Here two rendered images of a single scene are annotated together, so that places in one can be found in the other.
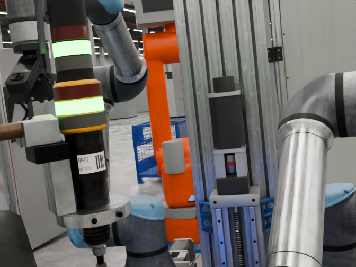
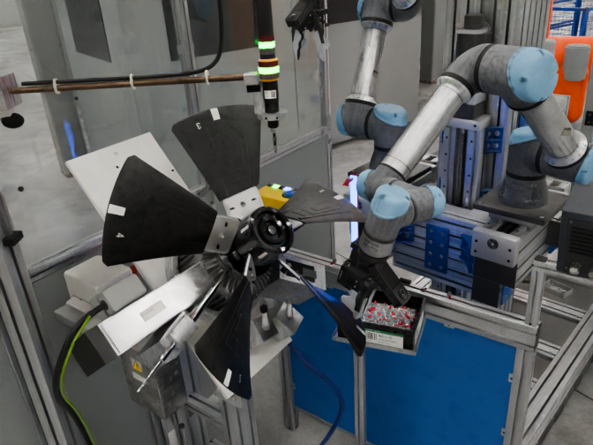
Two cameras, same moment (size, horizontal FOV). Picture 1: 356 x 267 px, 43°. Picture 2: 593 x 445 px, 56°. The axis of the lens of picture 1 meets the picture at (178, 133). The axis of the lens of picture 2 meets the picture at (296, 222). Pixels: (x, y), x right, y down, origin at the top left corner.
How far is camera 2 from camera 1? 0.86 m
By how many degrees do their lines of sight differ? 36
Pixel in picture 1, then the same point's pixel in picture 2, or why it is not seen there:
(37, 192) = (387, 75)
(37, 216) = (383, 100)
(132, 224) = (378, 125)
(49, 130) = (252, 79)
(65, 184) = (258, 101)
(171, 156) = not seen: hidden behind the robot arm
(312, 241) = (407, 154)
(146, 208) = (389, 116)
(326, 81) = (476, 50)
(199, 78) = (460, 11)
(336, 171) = not seen: outside the picture
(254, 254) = (468, 169)
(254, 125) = not seen: hidden behind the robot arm
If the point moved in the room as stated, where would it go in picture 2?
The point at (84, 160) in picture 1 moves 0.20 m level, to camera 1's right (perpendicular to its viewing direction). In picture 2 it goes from (266, 93) to (349, 99)
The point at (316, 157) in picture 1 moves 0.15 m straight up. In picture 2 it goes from (441, 105) to (445, 40)
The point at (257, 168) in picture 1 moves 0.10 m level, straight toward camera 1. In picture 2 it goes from (493, 100) to (481, 107)
